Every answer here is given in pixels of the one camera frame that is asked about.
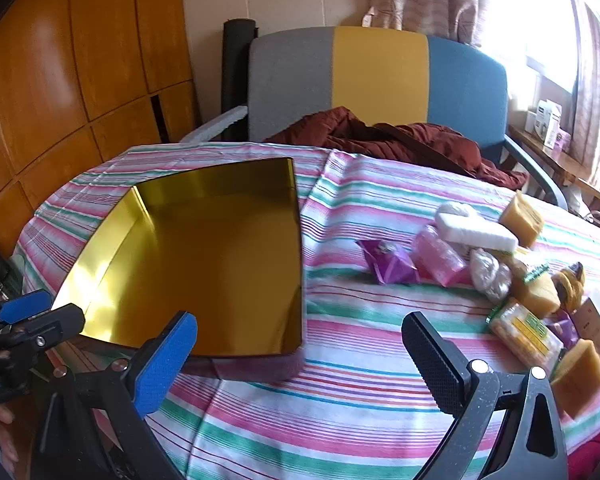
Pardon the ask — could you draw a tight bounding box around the tan sponge block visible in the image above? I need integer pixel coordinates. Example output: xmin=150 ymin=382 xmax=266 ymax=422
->
xmin=510 ymin=270 xmax=562 ymax=320

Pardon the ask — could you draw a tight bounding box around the white carton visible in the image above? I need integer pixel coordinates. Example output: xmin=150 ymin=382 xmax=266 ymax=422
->
xmin=525 ymin=101 xmax=563 ymax=150

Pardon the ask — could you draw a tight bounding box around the black rolled mat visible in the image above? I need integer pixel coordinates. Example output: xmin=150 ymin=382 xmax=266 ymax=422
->
xmin=221 ymin=19 xmax=258 ymax=141

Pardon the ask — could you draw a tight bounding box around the red garment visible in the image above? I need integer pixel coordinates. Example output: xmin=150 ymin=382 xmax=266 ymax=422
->
xmin=565 ymin=425 xmax=600 ymax=480

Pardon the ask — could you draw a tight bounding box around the white foam armrest wrap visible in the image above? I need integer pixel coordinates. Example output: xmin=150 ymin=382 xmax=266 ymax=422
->
xmin=180 ymin=105 xmax=249 ymax=143

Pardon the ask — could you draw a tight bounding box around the person's left hand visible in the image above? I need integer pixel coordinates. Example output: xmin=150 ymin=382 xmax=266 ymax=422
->
xmin=0 ymin=402 xmax=21 ymax=466

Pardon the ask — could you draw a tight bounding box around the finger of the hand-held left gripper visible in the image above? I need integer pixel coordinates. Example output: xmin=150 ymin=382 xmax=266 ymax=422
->
xmin=0 ymin=289 xmax=54 ymax=336
xmin=0 ymin=303 xmax=87 ymax=366

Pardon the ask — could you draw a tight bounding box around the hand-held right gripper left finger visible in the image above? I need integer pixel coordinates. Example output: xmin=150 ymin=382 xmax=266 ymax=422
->
xmin=30 ymin=310 xmax=201 ymax=480

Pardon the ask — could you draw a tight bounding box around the purple snack packet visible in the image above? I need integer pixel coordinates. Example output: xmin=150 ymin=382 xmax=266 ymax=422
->
xmin=356 ymin=239 xmax=422 ymax=287
xmin=545 ymin=310 xmax=581 ymax=348

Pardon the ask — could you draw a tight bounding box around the wooden wardrobe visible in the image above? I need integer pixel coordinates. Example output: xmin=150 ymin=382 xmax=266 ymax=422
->
xmin=0 ymin=0 xmax=201 ymax=261

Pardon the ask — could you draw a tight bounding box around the maroon cloth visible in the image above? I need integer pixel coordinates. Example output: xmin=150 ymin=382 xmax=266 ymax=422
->
xmin=262 ymin=106 xmax=530 ymax=191

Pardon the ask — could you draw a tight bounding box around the wooden side desk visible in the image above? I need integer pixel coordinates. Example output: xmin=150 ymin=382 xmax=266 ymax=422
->
xmin=507 ymin=125 xmax=600 ymax=241

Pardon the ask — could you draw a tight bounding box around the rice cracker packet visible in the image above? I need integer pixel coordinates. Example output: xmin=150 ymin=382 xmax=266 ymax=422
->
xmin=486 ymin=297 xmax=566 ymax=367
xmin=502 ymin=249 xmax=552 ymax=285

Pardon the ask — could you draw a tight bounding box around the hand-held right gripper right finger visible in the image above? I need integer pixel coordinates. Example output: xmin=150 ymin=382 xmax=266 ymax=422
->
xmin=401 ymin=311 xmax=568 ymax=480

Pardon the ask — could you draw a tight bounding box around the grey yellow blue chair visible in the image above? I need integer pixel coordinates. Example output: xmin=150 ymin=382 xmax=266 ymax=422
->
xmin=220 ymin=25 xmax=570 ymax=211

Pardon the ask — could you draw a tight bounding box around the tan soap block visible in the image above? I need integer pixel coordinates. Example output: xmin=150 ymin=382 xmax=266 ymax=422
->
xmin=550 ymin=339 xmax=600 ymax=420
xmin=497 ymin=191 xmax=545 ymax=250

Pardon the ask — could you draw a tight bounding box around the striped tablecloth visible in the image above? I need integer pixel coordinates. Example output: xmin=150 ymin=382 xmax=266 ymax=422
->
xmin=12 ymin=141 xmax=600 ymax=480

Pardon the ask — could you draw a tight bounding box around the gold tin box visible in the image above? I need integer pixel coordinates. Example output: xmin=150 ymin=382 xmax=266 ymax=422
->
xmin=50 ymin=156 xmax=306 ymax=381

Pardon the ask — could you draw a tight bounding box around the pink plastic packet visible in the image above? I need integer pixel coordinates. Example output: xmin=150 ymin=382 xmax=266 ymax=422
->
xmin=411 ymin=224 xmax=473 ymax=288

